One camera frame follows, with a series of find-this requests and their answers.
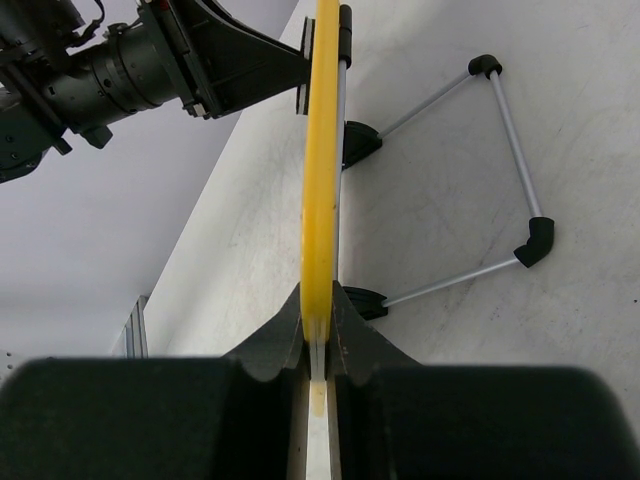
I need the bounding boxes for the black whiteboard eraser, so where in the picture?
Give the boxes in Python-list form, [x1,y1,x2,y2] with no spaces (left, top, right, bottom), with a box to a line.
[296,17,316,115]

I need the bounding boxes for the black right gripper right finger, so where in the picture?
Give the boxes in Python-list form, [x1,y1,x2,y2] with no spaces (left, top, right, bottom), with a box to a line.
[327,282,429,388]

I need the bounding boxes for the yellow framed whiteboard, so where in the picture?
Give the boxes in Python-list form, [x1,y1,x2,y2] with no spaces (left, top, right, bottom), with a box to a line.
[300,0,340,345]

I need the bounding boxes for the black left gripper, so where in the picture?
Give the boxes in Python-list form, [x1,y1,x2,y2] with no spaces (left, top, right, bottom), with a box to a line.
[102,1,306,120]

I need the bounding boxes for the whiteboard metal stand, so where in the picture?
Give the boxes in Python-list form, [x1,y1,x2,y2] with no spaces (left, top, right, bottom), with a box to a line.
[334,4,556,321]

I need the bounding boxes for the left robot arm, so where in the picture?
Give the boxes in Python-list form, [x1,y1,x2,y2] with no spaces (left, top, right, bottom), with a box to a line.
[1,1,311,182]

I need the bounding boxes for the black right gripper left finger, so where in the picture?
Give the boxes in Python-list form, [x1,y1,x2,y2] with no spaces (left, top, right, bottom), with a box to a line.
[220,285,306,385]

